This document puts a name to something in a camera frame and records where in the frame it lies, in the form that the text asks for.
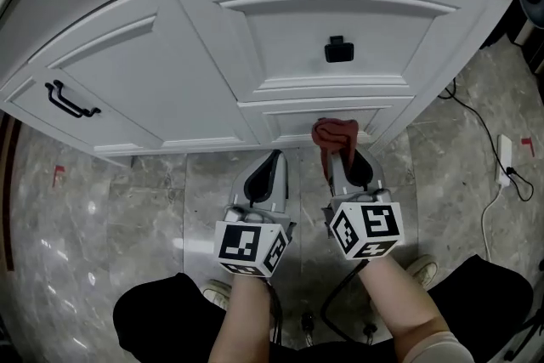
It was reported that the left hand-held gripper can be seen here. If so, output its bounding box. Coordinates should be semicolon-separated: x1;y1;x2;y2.
213;150;298;279

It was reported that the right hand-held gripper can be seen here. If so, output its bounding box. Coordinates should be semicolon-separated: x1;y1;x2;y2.
322;147;405;262

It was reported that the red-brown knitted cloth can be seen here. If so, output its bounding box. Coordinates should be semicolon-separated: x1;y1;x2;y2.
311;117;360;184

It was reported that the short white cabinet drawer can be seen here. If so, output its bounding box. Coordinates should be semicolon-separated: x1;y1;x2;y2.
237;96;417;144

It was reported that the person's left forearm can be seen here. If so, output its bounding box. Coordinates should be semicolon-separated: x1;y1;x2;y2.
207;274;277;363

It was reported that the person's right forearm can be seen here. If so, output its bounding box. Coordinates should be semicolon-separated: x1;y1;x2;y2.
356;254;451;348

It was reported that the black square drawer knob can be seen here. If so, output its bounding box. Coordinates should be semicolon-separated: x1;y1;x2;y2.
324;35;355;64

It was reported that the person's left white shoe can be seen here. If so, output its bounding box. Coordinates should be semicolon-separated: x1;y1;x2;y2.
202;279;234;309

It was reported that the white power strip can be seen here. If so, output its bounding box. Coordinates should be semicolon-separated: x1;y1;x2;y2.
496;133;513;187

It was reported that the person's left leg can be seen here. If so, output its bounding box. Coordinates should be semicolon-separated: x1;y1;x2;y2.
112;271;230;363

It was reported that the person's leg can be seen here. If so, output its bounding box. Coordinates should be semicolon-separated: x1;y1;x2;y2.
112;271;230;363
427;254;535;363

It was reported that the white cabinet door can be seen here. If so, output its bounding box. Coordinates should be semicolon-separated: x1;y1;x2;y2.
27;0;261;148
0;74;141;152

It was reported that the person's right leg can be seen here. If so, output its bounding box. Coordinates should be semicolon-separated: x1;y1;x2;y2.
427;254;535;363

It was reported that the person's beige sleeve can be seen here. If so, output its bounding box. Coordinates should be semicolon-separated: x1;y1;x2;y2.
401;330;471;363

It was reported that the brown wooden platform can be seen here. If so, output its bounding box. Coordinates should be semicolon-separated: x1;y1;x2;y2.
0;114;22;273

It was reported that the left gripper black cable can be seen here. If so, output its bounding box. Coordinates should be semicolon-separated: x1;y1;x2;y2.
265;278;285;345

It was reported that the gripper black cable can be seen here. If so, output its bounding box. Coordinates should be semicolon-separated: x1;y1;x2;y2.
265;278;285;345
321;261;369;343

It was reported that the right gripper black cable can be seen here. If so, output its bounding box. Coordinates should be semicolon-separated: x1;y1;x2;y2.
321;261;369;343

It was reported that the white power cable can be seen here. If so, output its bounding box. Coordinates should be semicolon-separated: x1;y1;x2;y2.
481;184;505;263

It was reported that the black power adapter cable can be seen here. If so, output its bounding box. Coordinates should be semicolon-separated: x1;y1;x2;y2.
437;78;536;203

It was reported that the black cabinet door handle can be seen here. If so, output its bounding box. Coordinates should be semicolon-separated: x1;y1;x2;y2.
53;79;102;116
44;82;85;119

